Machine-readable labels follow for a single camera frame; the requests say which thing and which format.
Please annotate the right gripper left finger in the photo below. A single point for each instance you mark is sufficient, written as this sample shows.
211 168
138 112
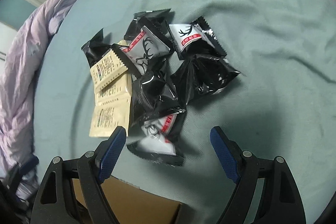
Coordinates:
56 201

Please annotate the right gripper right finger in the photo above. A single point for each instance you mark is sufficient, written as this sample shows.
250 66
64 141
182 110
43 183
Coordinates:
280 200

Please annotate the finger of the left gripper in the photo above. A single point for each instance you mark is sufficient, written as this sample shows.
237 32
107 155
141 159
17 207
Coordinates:
22 181

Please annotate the beige sachet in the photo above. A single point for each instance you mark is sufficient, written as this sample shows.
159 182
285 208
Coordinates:
111 81
107 117

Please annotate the black white deer snack packet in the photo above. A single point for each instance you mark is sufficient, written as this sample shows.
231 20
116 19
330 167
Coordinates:
160 144

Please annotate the brown cardboard box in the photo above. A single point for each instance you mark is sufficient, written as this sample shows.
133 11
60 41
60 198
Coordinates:
131 204

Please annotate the lilac duvet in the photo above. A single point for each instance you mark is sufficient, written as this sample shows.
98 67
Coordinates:
17 80

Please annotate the pile black white snack packet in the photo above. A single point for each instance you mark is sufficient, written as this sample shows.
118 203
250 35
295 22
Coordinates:
171 65

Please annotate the teal bed sheet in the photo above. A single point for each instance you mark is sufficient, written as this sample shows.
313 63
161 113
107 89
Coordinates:
282 103

